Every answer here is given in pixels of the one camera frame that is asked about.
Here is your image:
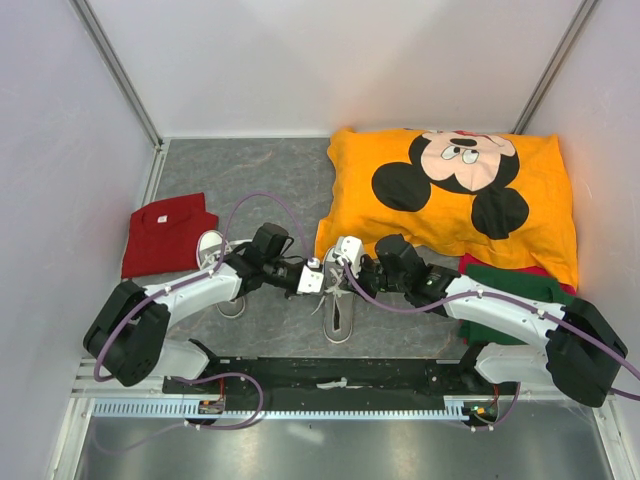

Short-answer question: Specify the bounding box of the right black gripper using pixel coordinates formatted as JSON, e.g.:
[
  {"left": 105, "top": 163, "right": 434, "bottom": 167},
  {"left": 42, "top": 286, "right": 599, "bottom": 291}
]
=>
[{"left": 339, "top": 254, "right": 408, "bottom": 303}]

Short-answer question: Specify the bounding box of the grey sneaker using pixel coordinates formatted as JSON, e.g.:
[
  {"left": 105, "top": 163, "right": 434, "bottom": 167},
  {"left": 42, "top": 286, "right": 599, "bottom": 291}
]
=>
[
  {"left": 196, "top": 230, "right": 246, "bottom": 319},
  {"left": 323, "top": 247, "right": 355, "bottom": 344}
]

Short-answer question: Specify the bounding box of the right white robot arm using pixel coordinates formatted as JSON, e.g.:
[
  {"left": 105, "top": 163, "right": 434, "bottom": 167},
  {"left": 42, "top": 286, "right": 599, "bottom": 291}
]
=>
[{"left": 340, "top": 234, "right": 638, "bottom": 407}]

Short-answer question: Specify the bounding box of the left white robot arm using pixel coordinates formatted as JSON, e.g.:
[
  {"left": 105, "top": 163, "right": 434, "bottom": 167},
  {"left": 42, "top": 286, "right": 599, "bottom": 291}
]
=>
[{"left": 83, "top": 223, "right": 308, "bottom": 393}]

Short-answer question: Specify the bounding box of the red cloth under green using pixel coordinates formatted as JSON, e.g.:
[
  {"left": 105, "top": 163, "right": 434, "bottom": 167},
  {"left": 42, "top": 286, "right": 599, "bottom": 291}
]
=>
[{"left": 458, "top": 253, "right": 577, "bottom": 295}]

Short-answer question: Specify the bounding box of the green folded cloth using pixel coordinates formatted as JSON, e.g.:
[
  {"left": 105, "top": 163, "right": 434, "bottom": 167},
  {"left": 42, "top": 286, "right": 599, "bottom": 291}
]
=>
[{"left": 458, "top": 255, "right": 576, "bottom": 346}]

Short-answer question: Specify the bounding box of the white tape scrap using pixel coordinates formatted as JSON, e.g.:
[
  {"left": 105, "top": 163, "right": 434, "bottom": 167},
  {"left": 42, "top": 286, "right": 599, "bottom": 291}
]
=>
[{"left": 316, "top": 377, "right": 348, "bottom": 391}]

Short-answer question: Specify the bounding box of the red folded t-shirt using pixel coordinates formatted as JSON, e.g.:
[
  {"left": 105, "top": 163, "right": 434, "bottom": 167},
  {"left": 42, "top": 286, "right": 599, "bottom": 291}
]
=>
[{"left": 121, "top": 192, "right": 219, "bottom": 279}]

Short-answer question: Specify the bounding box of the orange mickey mouse pillow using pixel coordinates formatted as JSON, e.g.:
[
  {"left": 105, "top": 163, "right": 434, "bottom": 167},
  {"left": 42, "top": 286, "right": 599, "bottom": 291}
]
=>
[{"left": 315, "top": 128, "right": 579, "bottom": 287}]

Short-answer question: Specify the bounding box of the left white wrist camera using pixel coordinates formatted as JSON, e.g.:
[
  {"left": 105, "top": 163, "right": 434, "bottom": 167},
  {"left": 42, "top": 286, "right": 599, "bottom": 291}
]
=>
[{"left": 297, "top": 257, "right": 324, "bottom": 295}]

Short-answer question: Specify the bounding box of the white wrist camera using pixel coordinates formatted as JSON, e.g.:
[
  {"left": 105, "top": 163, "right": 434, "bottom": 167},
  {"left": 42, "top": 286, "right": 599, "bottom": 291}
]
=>
[
  {"left": 333, "top": 236, "right": 365, "bottom": 278},
  {"left": 297, "top": 257, "right": 324, "bottom": 295}
]

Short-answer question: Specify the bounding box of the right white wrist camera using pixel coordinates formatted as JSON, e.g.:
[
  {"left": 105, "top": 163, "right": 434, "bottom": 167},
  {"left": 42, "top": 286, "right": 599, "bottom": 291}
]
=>
[{"left": 333, "top": 236, "right": 365, "bottom": 278}]

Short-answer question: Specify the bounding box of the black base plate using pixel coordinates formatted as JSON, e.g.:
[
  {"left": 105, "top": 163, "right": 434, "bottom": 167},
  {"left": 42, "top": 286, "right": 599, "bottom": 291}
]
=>
[{"left": 162, "top": 355, "right": 521, "bottom": 414}]

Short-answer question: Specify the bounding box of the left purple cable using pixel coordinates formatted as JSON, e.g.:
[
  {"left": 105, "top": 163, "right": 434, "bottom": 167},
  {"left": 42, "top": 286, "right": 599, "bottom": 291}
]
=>
[{"left": 92, "top": 190, "right": 318, "bottom": 454}]

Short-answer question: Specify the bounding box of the purple cable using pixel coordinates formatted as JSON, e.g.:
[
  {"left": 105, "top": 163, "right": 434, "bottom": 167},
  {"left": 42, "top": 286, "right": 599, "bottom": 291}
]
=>
[
  {"left": 339, "top": 256, "right": 640, "bottom": 401},
  {"left": 92, "top": 190, "right": 318, "bottom": 454}
]

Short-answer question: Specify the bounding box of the slotted cable duct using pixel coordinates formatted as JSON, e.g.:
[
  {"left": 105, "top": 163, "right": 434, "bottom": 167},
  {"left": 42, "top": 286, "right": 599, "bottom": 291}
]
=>
[{"left": 91, "top": 398, "right": 498, "bottom": 421}]

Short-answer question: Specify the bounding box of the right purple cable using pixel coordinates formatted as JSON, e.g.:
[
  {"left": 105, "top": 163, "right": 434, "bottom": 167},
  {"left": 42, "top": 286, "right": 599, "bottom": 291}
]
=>
[{"left": 339, "top": 256, "right": 640, "bottom": 401}]

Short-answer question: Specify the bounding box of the left aluminium frame post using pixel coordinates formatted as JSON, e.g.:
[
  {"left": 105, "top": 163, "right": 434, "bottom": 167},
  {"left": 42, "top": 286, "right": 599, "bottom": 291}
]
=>
[{"left": 69, "top": 0, "right": 164, "bottom": 150}]

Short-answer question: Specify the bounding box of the aluminium frame post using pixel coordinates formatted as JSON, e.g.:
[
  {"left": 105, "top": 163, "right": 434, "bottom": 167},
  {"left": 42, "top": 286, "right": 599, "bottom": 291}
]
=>
[
  {"left": 511, "top": 0, "right": 601, "bottom": 135},
  {"left": 69, "top": 0, "right": 164, "bottom": 150}
]

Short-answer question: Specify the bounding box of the right aluminium frame post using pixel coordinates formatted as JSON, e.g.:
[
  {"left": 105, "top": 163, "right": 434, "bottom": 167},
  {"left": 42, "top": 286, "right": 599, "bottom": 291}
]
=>
[{"left": 511, "top": 0, "right": 601, "bottom": 135}]

